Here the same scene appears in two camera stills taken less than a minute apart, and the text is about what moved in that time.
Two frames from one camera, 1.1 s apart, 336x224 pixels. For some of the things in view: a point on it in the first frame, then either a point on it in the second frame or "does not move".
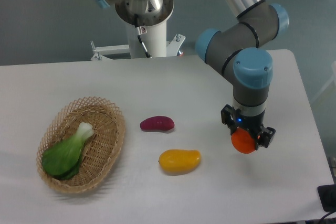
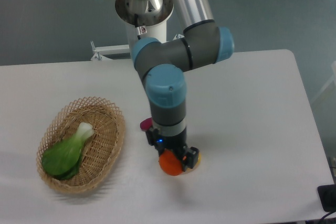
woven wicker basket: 101,151 does not move
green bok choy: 62,161 does not move
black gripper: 250,124 to 190,155
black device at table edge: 327,195 does not move
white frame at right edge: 327,85 does not move
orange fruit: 242,141 to 169,163
